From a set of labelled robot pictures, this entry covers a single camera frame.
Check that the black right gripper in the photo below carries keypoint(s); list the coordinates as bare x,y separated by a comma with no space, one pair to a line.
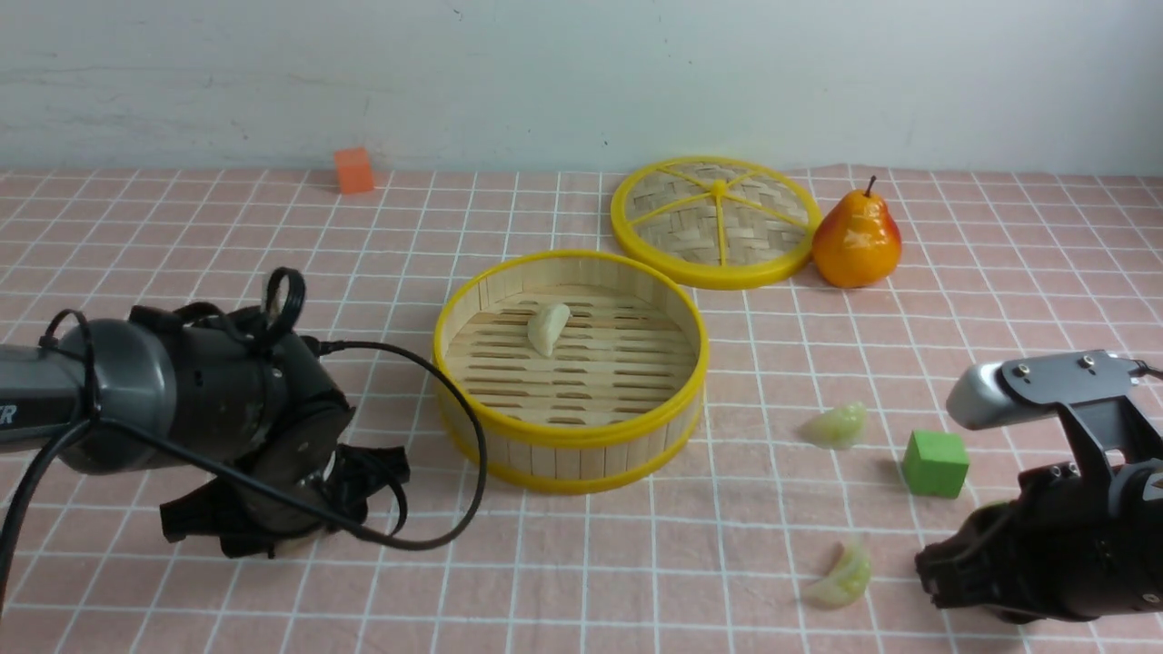
1068,548

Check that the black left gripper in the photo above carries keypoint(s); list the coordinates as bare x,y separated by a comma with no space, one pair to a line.
244,390

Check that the green dumpling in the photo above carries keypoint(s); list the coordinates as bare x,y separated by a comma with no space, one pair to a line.
847,580
838,429

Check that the white dumpling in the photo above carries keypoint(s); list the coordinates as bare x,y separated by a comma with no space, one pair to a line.
545,327

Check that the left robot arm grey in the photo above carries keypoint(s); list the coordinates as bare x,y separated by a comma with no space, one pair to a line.
43,395

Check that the yellow rimmed bamboo steamer tray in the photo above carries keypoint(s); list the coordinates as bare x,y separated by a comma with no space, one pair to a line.
621,395

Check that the yellow rimmed bamboo steamer lid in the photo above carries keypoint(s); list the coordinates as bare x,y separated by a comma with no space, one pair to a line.
715,223

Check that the green foam cube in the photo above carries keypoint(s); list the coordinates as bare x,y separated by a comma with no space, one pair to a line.
936,464

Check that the orange foam cube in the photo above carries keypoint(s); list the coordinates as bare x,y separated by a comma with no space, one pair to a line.
354,170

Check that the orange yellow toy pear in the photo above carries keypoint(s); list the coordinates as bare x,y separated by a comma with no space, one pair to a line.
858,243

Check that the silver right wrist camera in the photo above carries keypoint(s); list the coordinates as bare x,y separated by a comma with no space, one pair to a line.
1088,392

